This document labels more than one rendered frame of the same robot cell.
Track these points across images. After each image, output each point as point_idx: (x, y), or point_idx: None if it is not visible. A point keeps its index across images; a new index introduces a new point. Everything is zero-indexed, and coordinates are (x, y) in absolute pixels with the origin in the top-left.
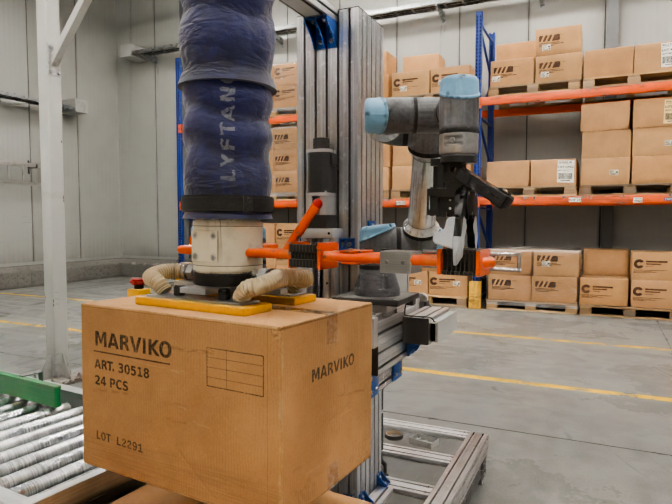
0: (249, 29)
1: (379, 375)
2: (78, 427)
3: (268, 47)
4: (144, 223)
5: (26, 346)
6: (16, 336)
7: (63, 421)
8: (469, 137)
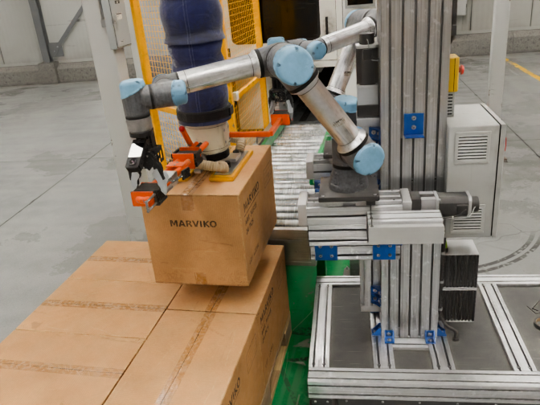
0: (169, 12)
1: (342, 247)
2: (292, 201)
3: (183, 18)
4: None
5: (525, 116)
6: (535, 104)
7: (296, 194)
8: (127, 123)
